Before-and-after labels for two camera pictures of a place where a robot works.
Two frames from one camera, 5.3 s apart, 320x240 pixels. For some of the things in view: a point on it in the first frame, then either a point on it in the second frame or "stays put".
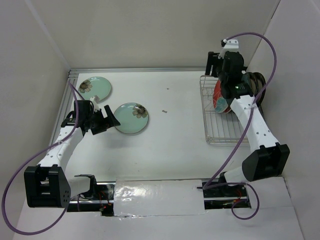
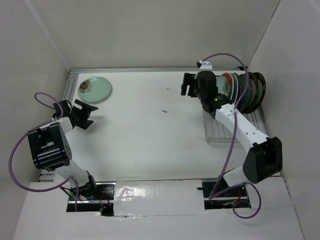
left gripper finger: x=111 y=120 → x=93 y=107
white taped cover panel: x=155 y=197 stays put
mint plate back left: x=91 y=86 stays put
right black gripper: x=213 y=64 → x=191 y=84
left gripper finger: x=103 y=128 → x=85 y=124
